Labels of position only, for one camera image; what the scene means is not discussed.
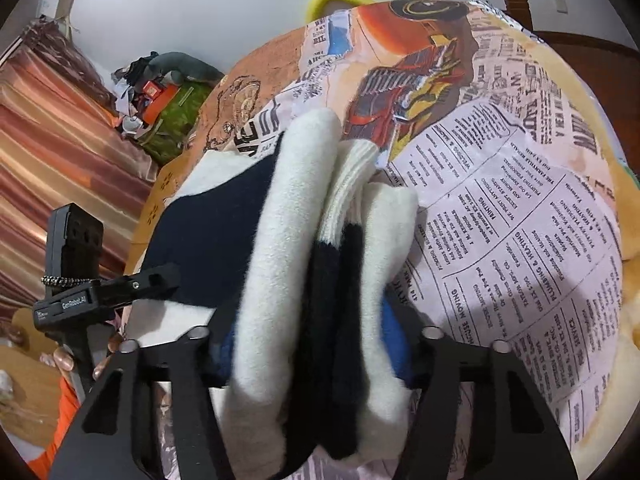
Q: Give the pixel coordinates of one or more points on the small red box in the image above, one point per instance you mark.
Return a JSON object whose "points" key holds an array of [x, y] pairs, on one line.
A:
{"points": [[150, 89]]}

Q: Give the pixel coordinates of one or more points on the person's left hand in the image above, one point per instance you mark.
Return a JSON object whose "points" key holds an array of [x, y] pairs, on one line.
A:
{"points": [[62, 358]]}

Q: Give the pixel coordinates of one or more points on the yellow foam tube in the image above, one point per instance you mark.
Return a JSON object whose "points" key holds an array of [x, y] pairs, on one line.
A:
{"points": [[317, 2]]}

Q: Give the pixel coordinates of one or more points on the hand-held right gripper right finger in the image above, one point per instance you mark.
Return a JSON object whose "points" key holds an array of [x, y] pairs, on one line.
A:
{"points": [[397, 340]]}

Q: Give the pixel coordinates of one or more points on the white wall socket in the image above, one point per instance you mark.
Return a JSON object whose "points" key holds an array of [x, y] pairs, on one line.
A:
{"points": [[562, 4]]}

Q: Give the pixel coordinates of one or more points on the black and white striped sweater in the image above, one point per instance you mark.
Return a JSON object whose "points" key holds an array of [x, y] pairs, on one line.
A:
{"points": [[280, 210]]}

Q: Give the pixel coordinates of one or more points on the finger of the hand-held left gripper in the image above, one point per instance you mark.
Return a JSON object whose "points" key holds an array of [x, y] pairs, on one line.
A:
{"points": [[150, 280]]}

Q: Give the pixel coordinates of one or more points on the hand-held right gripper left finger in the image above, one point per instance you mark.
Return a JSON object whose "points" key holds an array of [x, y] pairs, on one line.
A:
{"points": [[219, 360]]}

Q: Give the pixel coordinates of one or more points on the printed blanket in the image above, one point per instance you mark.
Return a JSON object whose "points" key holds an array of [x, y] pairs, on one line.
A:
{"points": [[500, 210]]}

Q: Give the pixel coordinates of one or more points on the wooden bed post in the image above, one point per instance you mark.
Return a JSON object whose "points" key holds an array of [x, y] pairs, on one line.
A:
{"points": [[517, 7]]}

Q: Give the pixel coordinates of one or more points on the green storage box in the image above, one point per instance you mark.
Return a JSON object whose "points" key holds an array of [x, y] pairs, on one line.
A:
{"points": [[175, 115]]}

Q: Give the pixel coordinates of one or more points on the orange box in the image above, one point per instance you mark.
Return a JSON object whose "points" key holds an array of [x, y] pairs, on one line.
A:
{"points": [[162, 102]]}

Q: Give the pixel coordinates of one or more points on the striped curtain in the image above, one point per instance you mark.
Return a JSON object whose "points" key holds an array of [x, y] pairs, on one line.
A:
{"points": [[50, 160]]}

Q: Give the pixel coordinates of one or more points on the pile of clutter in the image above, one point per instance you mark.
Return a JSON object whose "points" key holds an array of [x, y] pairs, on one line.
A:
{"points": [[127, 95]]}

